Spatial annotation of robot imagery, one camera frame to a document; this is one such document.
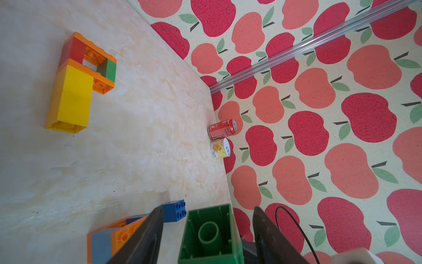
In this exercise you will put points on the dark blue lego brick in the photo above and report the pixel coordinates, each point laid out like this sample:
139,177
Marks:
174,211

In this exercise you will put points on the red soda can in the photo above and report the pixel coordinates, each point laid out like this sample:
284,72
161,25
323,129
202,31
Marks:
222,129

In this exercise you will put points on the yellow tin can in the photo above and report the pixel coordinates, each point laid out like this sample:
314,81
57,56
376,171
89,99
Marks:
220,148

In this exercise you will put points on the green lego brick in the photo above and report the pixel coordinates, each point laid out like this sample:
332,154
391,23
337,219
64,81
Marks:
108,70
211,237

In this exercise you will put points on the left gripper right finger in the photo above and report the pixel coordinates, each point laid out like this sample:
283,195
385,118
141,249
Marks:
272,246

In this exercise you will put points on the light blue lego brick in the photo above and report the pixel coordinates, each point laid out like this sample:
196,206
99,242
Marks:
101,249

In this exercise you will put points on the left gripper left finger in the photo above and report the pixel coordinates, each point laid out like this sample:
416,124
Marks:
143,246

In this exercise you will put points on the red lego brick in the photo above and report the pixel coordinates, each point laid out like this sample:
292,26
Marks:
73,49

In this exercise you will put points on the right frame post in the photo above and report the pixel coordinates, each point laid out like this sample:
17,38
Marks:
337,31

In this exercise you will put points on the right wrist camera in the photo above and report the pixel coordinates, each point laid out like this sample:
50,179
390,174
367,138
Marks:
357,256

